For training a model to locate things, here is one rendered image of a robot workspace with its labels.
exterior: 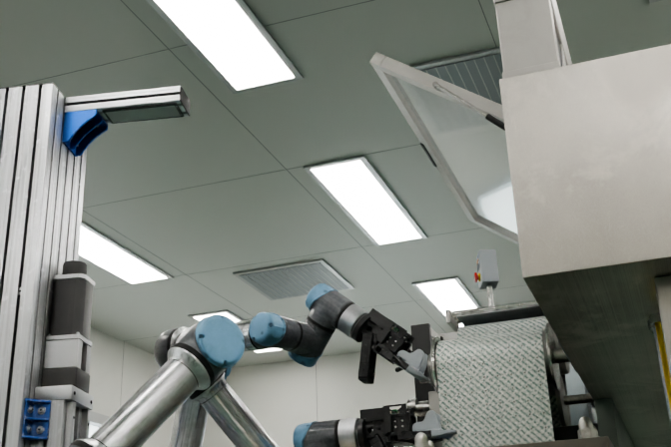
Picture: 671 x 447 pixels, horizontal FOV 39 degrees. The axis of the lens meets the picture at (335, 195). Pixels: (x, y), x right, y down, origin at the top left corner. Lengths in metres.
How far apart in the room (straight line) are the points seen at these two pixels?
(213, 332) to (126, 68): 2.10
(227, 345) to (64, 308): 0.50
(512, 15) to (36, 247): 1.36
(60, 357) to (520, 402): 1.06
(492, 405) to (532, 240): 0.87
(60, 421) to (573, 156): 1.40
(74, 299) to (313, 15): 1.66
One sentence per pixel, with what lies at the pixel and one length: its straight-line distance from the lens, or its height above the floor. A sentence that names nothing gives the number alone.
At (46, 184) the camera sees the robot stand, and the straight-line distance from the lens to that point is 2.46.
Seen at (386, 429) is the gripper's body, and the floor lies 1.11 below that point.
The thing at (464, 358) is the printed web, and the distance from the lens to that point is 2.13.
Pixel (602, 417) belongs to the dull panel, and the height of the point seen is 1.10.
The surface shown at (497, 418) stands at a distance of 2.10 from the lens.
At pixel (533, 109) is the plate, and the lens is 1.36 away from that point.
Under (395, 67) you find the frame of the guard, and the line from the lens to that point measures 2.29.
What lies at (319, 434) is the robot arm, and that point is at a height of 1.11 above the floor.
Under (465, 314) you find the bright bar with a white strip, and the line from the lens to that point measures 2.48.
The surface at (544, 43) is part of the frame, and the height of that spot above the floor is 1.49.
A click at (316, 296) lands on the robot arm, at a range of 2.30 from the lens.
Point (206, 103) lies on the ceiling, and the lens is 4.19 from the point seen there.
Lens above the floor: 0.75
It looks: 24 degrees up
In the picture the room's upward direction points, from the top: 2 degrees counter-clockwise
